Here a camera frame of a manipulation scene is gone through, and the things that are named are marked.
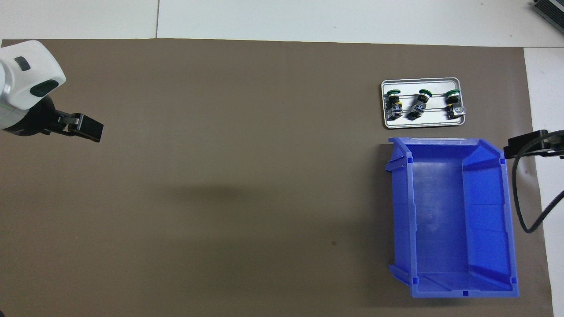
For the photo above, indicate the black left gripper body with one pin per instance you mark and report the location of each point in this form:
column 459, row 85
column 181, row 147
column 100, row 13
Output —
column 35, row 119

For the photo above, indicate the green push button switch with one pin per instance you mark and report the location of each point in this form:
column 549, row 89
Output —
column 394, row 108
column 417, row 109
column 454, row 108

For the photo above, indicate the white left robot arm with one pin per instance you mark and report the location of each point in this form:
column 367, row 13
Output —
column 26, row 83

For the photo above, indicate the silver metal tray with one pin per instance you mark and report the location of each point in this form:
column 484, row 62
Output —
column 434, row 121

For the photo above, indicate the blue plastic storage bin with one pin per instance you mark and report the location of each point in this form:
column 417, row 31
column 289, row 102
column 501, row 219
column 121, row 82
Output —
column 436, row 220

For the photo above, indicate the brown table mat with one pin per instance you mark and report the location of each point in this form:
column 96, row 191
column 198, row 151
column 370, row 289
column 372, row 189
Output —
column 220, row 176

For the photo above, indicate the grey ribbed device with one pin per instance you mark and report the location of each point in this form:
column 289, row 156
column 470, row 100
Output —
column 551, row 11

